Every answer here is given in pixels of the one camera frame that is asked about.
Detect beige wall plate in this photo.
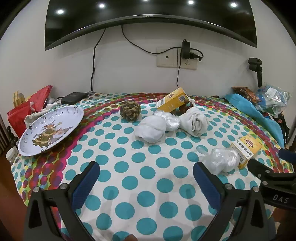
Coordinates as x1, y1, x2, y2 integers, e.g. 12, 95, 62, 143
156, 47, 179, 68

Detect rolled white sock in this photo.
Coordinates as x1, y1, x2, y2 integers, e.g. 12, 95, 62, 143
135, 116, 166, 144
179, 108, 209, 137

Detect black adapter cable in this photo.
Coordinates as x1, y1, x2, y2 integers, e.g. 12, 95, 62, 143
121, 24, 185, 54

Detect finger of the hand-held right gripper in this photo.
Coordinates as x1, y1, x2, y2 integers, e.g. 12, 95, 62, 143
247, 159, 296, 184
278, 149, 296, 163

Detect clear bag with blue items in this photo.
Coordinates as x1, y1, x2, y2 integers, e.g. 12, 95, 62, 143
255, 85, 291, 118

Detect large yellow carton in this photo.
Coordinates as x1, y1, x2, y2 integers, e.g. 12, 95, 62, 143
157, 87, 190, 113

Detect brown snack packet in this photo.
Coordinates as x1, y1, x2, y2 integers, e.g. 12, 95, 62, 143
232, 86, 261, 104

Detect white cloth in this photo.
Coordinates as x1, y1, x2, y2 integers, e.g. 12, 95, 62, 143
24, 103, 63, 126

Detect red paper bag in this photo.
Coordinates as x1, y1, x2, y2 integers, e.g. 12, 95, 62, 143
7, 85, 53, 139

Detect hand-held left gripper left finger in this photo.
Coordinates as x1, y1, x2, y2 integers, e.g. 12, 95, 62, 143
24, 161, 101, 241

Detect brown-haired doll figure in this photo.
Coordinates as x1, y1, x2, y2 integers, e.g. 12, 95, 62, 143
171, 98, 196, 115

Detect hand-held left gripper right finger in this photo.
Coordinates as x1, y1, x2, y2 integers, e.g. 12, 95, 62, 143
193, 161, 277, 241

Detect brown rope ball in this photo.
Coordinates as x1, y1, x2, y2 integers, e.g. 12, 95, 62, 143
120, 100, 142, 121

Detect thin black hanging cable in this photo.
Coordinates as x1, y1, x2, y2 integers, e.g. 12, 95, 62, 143
176, 58, 183, 90

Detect polka dot tablecloth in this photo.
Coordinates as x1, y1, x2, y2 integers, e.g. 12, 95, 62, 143
10, 93, 296, 241

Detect white patterned plate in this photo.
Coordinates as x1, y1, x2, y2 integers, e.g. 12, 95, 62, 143
18, 105, 84, 156

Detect beige wall power socket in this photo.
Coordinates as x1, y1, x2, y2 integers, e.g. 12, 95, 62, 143
178, 47, 198, 70

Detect black flat box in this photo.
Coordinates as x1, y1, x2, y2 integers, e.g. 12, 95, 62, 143
61, 92, 90, 104

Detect black wall television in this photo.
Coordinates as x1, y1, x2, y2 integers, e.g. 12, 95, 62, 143
44, 0, 258, 51

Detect small yellow carton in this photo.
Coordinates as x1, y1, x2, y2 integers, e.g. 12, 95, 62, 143
230, 134, 263, 170

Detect black television power cable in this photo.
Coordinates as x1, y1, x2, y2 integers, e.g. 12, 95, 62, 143
90, 27, 107, 92

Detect small jar with white lid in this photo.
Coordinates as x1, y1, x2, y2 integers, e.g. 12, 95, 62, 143
6, 148, 19, 166

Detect clear plastic bag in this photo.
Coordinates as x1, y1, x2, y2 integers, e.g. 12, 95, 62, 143
198, 146, 240, 175
153, 110, 181, 131

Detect black angled plug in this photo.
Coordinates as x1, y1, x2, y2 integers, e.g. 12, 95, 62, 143
190, 49, 204, 62

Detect black power adapter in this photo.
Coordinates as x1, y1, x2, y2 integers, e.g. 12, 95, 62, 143
181, 40, 191, 60

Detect blue cloth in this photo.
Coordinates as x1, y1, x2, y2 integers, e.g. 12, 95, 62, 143
223, 93, 285, 149

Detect black clamp mount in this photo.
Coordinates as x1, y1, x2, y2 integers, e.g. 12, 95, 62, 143
248, 57, 264, 88

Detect yellow cardboard pieces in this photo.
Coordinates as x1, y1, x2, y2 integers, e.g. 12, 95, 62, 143
13, 91, 26, 108

